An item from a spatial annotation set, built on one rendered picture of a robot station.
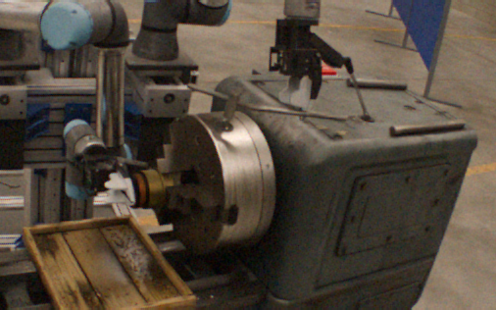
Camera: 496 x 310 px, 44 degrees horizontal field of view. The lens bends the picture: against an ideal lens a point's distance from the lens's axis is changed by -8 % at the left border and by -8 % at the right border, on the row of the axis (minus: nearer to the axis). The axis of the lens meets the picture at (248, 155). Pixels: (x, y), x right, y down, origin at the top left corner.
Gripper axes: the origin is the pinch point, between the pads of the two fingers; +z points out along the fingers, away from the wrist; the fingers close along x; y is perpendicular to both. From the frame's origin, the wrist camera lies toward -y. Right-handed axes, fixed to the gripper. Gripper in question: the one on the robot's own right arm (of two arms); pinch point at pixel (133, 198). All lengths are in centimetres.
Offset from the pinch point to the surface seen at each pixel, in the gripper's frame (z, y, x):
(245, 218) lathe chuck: 12.5, -20.2, -0.2
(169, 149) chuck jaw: -6.0, -10.1, 7.7
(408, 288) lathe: 18, -78, -31
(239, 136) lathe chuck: 3.4, -21.3, 14.2
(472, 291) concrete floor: -35, -214, -108
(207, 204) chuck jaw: 9.5, -12.2, 2.5
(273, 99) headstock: -7.9, -36.7, 17.4
